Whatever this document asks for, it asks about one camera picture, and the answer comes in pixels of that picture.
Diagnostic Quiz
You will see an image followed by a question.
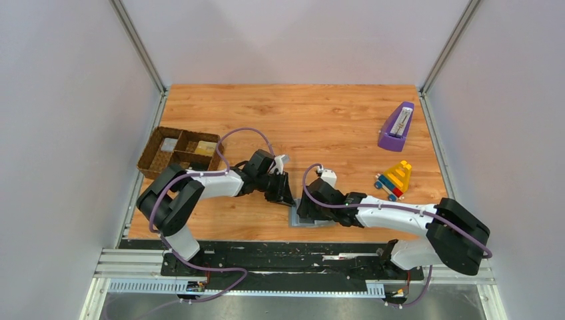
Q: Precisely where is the grey card holder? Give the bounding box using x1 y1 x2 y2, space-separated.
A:
288 198 336 228

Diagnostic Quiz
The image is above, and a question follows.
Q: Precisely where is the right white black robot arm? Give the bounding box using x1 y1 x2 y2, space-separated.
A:
297 178 492 276

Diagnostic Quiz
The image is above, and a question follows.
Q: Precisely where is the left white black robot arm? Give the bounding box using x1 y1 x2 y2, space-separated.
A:
136 149 295 260

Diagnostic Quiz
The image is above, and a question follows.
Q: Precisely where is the gold card in basket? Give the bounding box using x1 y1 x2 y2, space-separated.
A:
194 141 217 157

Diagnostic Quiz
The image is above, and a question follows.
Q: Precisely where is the silver card in basket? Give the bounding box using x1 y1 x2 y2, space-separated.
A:
160 137 178 153

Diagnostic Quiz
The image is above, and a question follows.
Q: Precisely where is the brown woven divided basket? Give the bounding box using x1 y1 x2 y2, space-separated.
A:
137 127 225 179

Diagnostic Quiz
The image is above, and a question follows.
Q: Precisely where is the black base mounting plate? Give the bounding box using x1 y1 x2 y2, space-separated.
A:
119 239 427 291

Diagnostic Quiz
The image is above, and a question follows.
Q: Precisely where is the colourful toy block vehicle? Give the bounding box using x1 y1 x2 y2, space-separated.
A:
374 160 412 201

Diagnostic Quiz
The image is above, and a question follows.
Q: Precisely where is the purple metronome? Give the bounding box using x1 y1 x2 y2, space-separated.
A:
377 101 414 152

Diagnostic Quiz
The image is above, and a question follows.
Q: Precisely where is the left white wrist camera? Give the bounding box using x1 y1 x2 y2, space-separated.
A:
270 154 290 175

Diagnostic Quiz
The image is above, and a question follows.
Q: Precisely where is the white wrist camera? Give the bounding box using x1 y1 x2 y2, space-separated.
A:
316 165 337 188
270 154 290 175

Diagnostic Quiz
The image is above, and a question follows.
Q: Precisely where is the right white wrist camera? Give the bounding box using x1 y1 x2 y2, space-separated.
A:
316 165 337 188

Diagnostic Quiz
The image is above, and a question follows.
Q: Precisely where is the white slotted cable duct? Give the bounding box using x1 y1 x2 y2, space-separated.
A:
107 279 385 299

